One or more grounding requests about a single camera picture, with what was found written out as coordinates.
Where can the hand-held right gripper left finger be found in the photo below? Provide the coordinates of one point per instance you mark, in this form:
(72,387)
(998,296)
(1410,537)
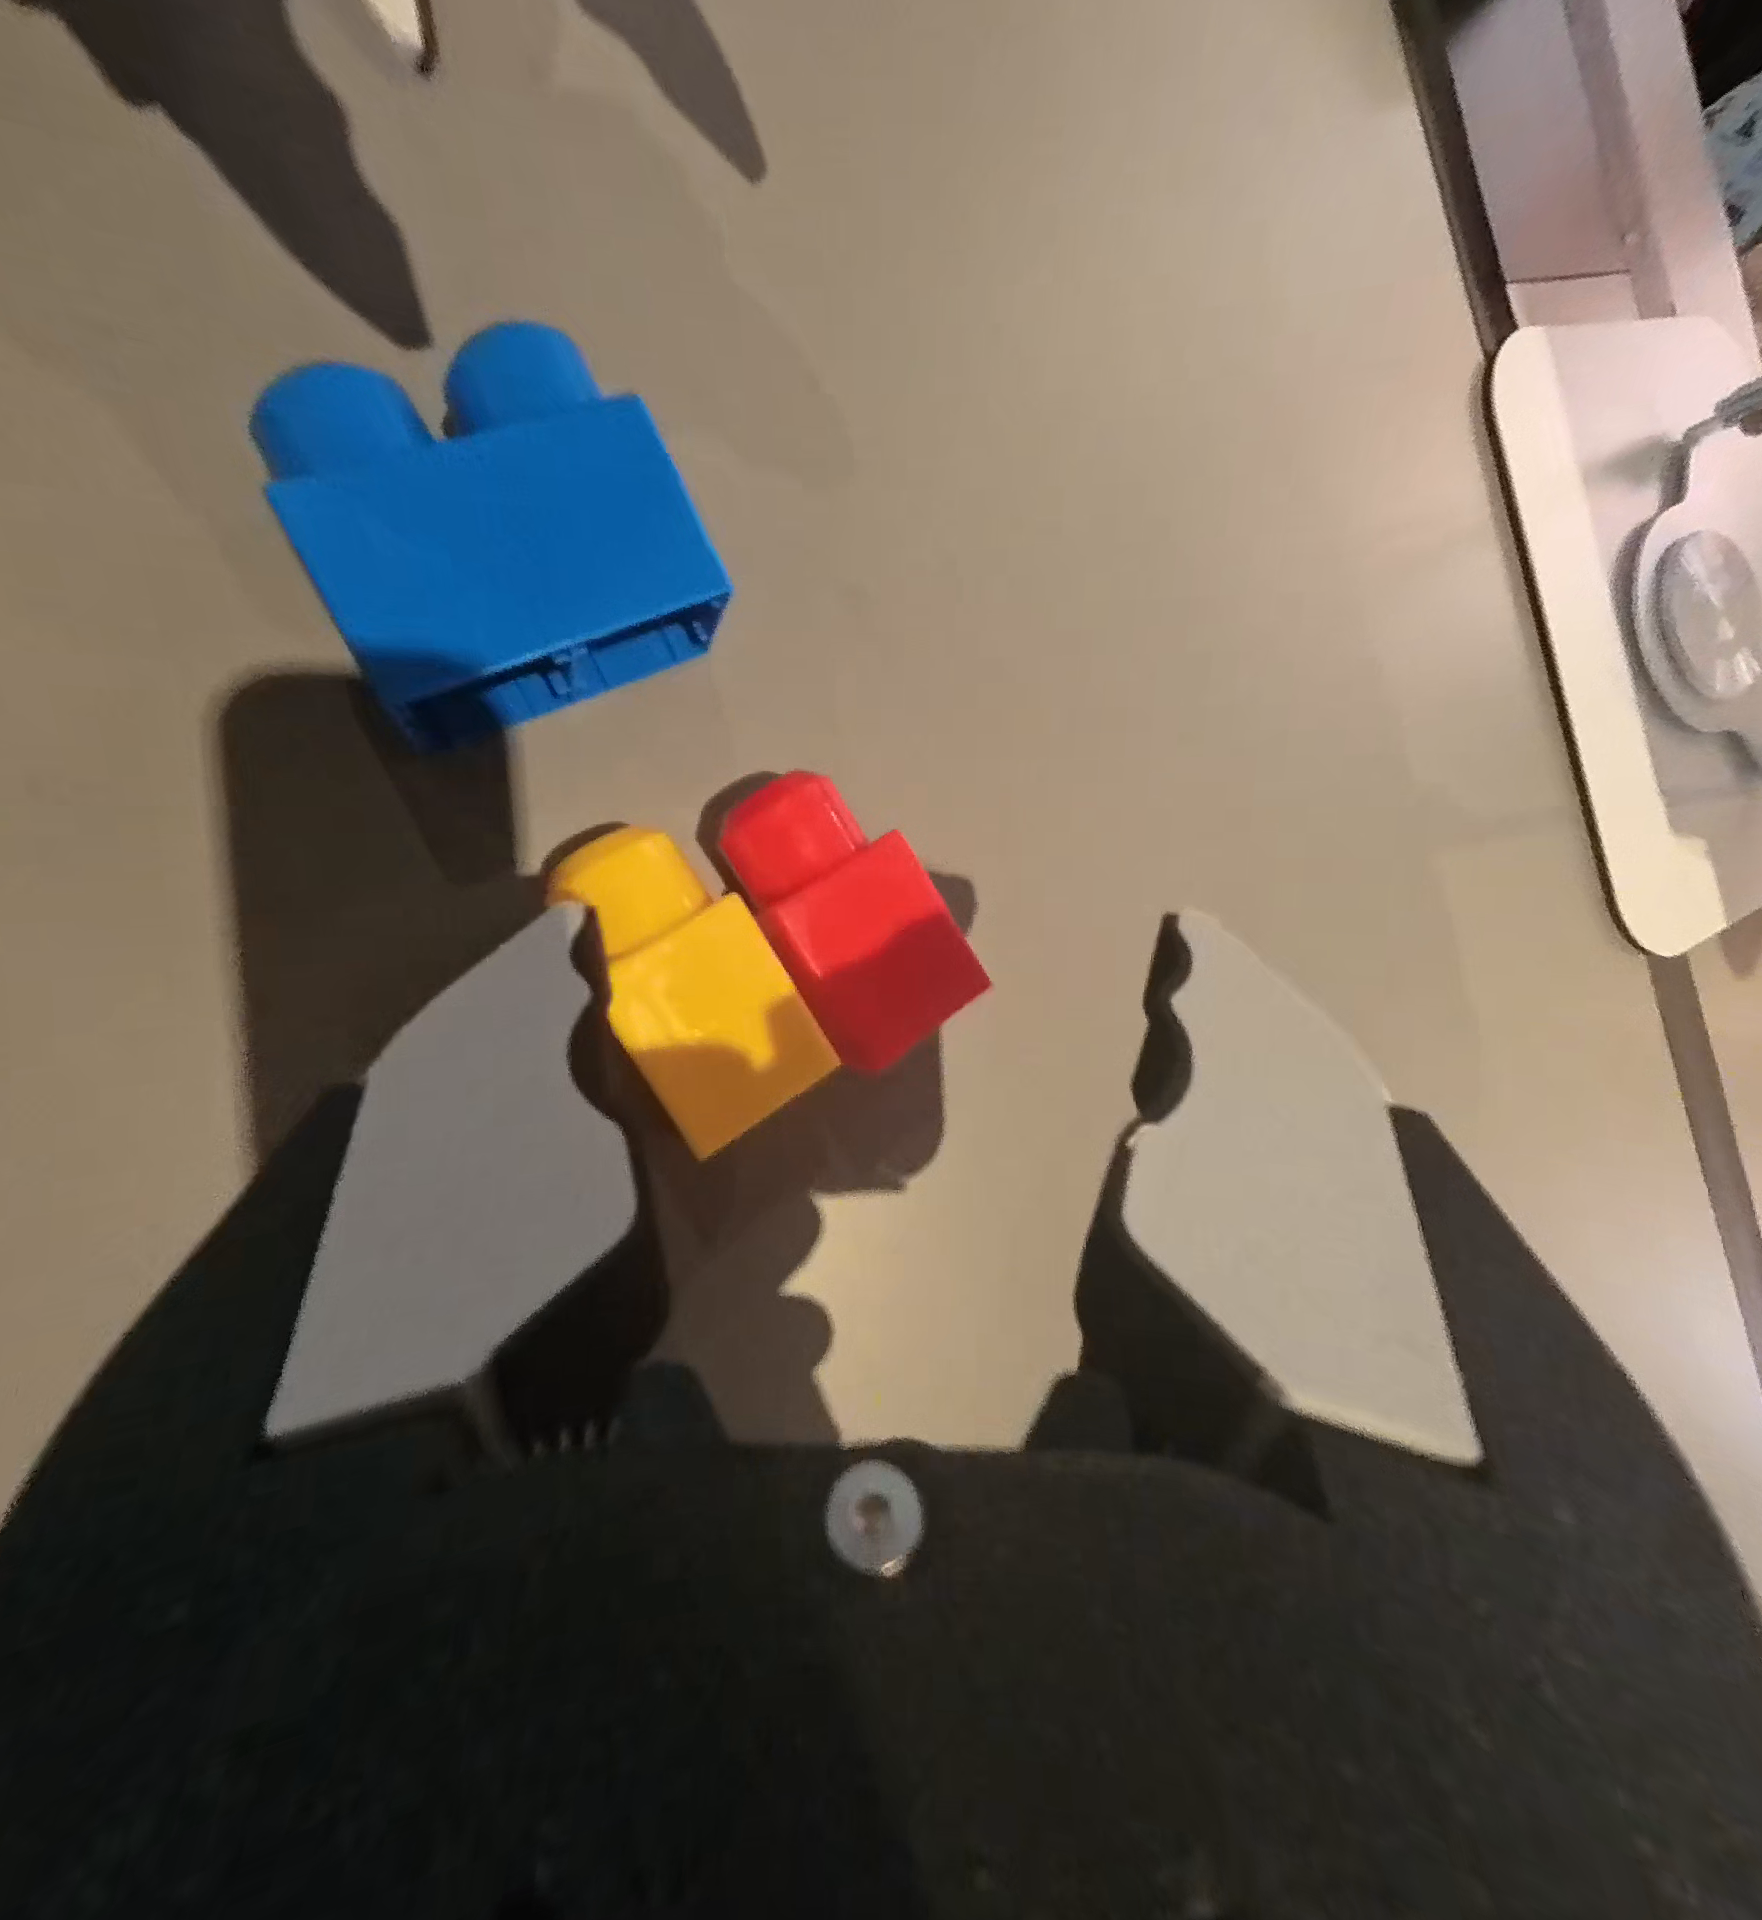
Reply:
(460,1199)

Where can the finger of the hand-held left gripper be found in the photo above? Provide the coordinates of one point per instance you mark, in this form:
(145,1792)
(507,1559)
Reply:
(403,24)

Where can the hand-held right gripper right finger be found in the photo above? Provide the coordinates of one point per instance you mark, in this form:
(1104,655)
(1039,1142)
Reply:
(1285,1230)

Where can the small yellow mega block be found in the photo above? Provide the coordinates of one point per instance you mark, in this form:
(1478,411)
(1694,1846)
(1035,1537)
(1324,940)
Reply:
(717,1003)

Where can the small red mega block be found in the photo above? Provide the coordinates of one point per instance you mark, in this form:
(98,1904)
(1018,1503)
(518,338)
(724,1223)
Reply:
(866,944)

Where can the blue mega block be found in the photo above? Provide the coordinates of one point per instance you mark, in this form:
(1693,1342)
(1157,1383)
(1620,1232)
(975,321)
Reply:
(492,542)

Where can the white pad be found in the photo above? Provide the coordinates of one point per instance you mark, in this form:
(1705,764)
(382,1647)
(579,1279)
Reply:
(1569,631)

